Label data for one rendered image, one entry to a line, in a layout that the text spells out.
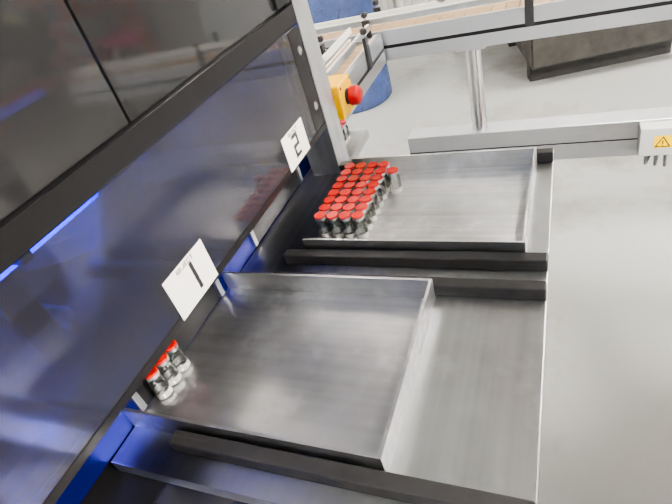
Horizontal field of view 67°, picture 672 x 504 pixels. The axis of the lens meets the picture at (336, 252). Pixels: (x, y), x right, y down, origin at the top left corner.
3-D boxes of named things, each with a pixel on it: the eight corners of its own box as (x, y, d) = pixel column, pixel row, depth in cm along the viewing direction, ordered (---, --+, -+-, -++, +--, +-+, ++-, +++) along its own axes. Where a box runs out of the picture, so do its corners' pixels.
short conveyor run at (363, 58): (315, 176, 115) (294, 110, 105) (257, 179, 121) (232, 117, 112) (391, 61, 163) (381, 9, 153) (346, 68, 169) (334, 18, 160)
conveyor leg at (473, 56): (477, 243, 202) (455, 49, 157) (479, 229, 208) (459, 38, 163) (500, 243, 198) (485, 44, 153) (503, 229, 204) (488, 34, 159)
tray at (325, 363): (134, 426, 65) (121, 409, 63) (229, 287, 84) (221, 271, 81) (387, 477, 51) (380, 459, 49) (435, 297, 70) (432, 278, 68)
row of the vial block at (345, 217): (342, 240, 85) (336, 218, 83) (373, 182, 98) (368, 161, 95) (355, 240, 84) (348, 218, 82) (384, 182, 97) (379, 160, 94)
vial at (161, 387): (154, 399, 68) (137, 377, 65) (163, 385, 69) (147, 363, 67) (167, 401, 67) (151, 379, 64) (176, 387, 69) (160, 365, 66)
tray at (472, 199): (308, 256, 85) (302, 239, 83) (356, 173, 103) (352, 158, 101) (526, 262, 71) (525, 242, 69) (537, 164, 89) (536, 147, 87)
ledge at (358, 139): (295, 168, 116) (293, 161, 115) (315, 141, 125) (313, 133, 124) (352, 165, 110) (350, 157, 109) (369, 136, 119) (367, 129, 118)
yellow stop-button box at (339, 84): (315, 123, 108) (305, 90, 104) (326, 108, 113) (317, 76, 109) (348, 119, 105) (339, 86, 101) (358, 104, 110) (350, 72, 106)
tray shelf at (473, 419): (118, 470, 63) (110, 462, 62) (316, 172, 112) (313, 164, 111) (534, 577, 43) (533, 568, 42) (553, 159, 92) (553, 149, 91)
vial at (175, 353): (172, 372, 71) (157, 350, 68) (181, 359, 73) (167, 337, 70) (185, 373, 70) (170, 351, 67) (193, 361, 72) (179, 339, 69)
